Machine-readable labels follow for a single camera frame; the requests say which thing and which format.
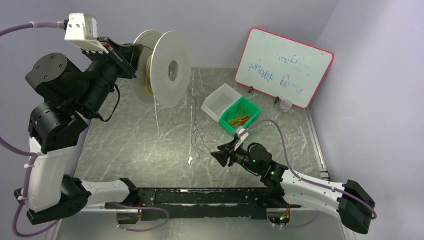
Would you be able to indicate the thin white filament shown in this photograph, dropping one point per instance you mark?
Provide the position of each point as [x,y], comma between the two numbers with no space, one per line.
[156,116]

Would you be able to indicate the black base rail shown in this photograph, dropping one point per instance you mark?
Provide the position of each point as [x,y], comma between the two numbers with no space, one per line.
[193,203]

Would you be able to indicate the green plastic bin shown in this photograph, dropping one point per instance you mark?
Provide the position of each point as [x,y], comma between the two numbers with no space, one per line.
[242,113]

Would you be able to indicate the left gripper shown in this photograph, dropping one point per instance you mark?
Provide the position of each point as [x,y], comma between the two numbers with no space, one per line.
[123,60]

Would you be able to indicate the small clear plastic cup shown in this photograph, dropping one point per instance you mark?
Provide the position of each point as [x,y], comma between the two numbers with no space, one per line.
[285,106]

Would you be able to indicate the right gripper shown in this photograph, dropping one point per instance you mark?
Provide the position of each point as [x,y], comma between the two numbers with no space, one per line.
[231,154]

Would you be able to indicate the red framed whiteboard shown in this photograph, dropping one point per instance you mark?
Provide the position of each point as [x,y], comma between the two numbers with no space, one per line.
[282,67]

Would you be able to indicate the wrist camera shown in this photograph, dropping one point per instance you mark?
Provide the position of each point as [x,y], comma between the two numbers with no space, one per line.
[241,133]
[81,31]

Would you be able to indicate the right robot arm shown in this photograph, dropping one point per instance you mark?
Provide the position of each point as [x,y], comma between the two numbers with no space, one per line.
[347,201]

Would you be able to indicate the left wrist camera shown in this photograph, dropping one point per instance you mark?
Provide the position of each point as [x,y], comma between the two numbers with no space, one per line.
[81,31]

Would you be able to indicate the grey perforated spool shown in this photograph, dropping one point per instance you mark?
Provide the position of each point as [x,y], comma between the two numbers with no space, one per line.
[170,67]

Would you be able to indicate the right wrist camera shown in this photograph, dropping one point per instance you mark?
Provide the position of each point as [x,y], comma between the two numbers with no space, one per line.
[241,133]

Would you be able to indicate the clear plastic bin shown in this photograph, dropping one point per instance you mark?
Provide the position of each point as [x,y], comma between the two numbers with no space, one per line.
[219,101]

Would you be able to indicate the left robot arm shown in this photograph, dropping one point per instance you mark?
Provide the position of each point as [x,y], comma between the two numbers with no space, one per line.
[71,97]

